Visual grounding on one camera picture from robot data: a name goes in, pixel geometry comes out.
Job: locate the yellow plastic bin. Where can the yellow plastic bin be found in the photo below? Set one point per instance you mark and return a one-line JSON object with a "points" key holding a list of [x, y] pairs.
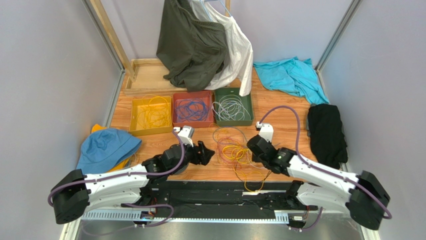
{"points": [[151, 115]]}

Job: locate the yellow cloth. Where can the yellow cloth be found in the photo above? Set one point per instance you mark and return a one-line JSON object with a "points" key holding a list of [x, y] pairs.
{"points": [[122, 163]]}

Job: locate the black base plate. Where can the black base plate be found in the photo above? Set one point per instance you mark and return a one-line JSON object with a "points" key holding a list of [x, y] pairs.
{"points": [[220, 199]]}

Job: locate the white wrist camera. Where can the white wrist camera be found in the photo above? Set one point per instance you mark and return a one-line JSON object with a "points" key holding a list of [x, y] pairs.
{"points": [[185, 134], [265, 130]]}

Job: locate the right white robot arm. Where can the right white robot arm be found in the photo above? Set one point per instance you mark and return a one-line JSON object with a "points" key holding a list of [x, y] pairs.
{"points": [[362, 196]]}

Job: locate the turquoise cloth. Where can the turquoise cloth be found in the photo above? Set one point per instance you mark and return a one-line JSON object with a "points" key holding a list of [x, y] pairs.
{"points": [[292, 76]]}

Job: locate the green plastic bin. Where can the green plastic bin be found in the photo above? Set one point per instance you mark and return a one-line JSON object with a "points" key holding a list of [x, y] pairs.
{"points": [[232, 110]]}

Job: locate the dark green hanging garment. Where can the dark green hanging garment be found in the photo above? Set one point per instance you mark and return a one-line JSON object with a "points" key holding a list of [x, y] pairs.
{"points": [[192, 50]]}

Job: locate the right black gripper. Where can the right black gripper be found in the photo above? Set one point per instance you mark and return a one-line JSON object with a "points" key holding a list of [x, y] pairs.
{"points": [[254, 145]]}

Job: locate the blue bucket hat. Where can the blue bucket hat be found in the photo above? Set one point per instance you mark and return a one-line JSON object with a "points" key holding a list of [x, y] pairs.
{"points": [[104, 149]]}

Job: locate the wooden tray frame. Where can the wooden tray frame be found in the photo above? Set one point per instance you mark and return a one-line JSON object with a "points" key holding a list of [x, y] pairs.
{"points": [[149, 79]]}

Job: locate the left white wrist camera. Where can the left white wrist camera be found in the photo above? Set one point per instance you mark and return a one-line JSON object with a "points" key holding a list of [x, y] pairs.
{"points": [[185, 134]]}

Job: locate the slotted metal rail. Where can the slotted metal rail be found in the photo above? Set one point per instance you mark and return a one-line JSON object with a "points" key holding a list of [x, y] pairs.
{"points": [[278, 217]]}

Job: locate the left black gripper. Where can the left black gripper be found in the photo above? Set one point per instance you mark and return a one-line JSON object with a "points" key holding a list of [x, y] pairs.
{"points": [[205, 155]]}

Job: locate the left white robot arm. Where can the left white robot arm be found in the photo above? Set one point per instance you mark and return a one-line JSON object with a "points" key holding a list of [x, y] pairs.
{"points": [[78, 193]]}

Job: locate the red plastic bin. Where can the red plastic bin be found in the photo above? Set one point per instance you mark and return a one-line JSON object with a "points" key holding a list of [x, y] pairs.
{"points": [[192, 109]]}

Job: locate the black cloth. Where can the black cloth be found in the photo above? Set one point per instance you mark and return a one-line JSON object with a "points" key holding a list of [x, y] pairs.
{"points": [[327, 140]]}

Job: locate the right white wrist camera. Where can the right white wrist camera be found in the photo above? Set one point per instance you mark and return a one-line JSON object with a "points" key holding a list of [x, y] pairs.
{"points": [[265, 130]]}

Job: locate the white hanging shirt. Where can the white hanging shirt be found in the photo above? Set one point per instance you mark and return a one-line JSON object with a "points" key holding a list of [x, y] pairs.
{"points": [[238, 63]]}

